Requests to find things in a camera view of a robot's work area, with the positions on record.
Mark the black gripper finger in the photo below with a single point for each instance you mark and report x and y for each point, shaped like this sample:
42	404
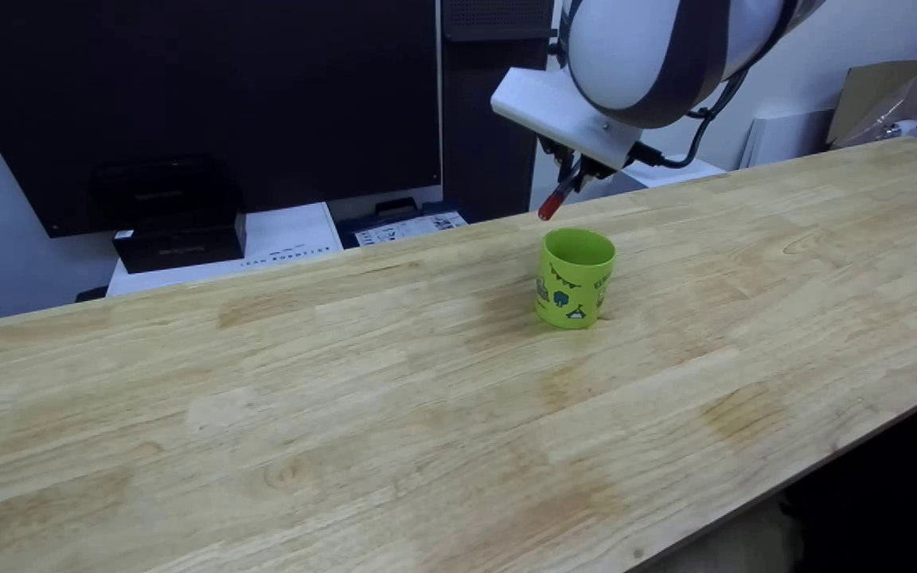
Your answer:
594	186
564	172

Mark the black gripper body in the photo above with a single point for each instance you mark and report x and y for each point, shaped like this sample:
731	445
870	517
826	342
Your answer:
583	164

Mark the red and grey marker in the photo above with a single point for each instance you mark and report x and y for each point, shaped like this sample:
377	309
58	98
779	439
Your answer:
557	201

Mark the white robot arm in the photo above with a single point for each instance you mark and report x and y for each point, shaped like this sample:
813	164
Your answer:
653	60

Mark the green plastic mug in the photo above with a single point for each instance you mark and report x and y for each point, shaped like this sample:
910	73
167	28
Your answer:
572	277

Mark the white paper booklet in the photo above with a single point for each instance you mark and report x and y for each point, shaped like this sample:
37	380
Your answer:
412	226

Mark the white leaning panel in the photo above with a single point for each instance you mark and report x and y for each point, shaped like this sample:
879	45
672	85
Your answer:
785	135

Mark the large black board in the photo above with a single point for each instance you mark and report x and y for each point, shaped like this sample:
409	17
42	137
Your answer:
291	99

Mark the brown cardboard box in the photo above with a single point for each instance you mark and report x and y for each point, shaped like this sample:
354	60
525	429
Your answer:
876	99

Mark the white box with print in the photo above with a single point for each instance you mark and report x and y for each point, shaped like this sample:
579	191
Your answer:
272	239

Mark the black printer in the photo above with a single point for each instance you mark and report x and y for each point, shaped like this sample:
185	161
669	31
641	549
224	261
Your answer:
171	211

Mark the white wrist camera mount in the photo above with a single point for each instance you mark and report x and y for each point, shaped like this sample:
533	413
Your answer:
551	109

